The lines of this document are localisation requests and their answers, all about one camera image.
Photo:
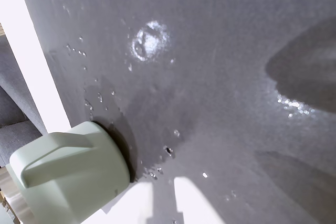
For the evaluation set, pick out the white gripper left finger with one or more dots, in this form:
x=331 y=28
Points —
x=134 y=203

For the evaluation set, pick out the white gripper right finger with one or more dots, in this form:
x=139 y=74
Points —
x=193 y=203

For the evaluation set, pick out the pale green steel-lined mug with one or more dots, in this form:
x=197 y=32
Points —
x=73 y=171

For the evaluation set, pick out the black glossy mat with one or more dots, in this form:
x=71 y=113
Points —
x=210 y=77

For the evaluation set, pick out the grey fabric sofa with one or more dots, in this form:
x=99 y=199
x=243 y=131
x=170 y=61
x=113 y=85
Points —
x=13 y=90

